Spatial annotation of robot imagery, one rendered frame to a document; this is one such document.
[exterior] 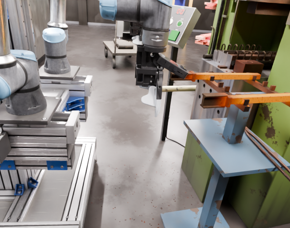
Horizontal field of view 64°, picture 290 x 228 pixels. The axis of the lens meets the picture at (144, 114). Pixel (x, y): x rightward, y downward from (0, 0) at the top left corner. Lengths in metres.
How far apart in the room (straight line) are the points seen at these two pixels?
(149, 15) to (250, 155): 0.70
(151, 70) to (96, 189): 1.24
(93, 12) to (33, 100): 8.90
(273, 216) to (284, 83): 0.84
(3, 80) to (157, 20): 0.49
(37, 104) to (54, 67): 0.47
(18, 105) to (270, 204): 1.41
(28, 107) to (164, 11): 0.62
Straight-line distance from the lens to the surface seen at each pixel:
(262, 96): 0.92
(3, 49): 0.84
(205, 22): 10.28
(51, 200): 1.47
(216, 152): 1.02
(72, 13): 9.95
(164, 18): 0.67
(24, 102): 0.99
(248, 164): 1.01
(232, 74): 1.11
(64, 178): 1.58
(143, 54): 0.70
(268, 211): 1.67
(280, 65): 1.37
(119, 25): 6.91
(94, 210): 1.66
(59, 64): 1.43
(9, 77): 0.85
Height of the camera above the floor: 1.27
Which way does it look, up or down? 28 degrees down
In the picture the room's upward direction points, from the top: 5 degrees clockwise
